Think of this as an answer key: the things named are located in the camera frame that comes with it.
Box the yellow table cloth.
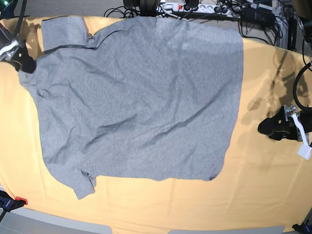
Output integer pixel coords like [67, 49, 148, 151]
[0, 17, 312, 234]

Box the red black clamp left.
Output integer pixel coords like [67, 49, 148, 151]
[0, 191, 28, 221]

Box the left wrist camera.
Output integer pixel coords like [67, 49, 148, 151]
[297, 144, 312, 160]

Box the black clamp right corner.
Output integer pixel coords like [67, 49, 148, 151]
[292, 223, 312, 234]

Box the grey t-shirt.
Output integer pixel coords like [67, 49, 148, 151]
[19, 17, 243, 199]

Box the white power strip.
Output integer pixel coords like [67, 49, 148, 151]
[156, 1, 238, 19]

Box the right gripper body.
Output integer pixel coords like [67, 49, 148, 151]
[0, 40, 24, 63]

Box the black power adapter box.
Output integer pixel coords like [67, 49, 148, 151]
[241, 7, 275, 27]

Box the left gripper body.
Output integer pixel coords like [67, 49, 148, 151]
[284, 105, 312, 146]

